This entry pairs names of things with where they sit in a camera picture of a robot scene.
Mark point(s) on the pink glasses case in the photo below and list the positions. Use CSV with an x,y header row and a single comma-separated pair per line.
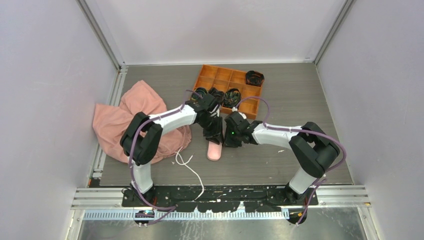
x,y
214,151

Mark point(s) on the white drawstring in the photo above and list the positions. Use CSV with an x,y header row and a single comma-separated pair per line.
x,y
181,162

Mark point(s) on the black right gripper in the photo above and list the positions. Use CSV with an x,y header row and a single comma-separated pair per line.
x,y
228,142

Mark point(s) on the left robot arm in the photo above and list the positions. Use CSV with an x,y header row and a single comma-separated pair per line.
x,y
141,139

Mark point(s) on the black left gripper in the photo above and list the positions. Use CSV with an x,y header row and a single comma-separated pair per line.
x,y
216,135

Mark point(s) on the orange wooden divider tray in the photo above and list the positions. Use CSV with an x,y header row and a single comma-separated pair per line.
x,y
223,79

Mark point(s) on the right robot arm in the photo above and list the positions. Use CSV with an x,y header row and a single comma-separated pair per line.
x,y
314,150

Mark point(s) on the dark rolled tie top right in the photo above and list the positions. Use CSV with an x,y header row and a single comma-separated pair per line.
x,y
254,78

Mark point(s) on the dark floral rolled tie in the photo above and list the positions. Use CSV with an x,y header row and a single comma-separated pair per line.
x,y
198,94

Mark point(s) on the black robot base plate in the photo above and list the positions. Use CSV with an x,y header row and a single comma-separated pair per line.
x,y
216,198

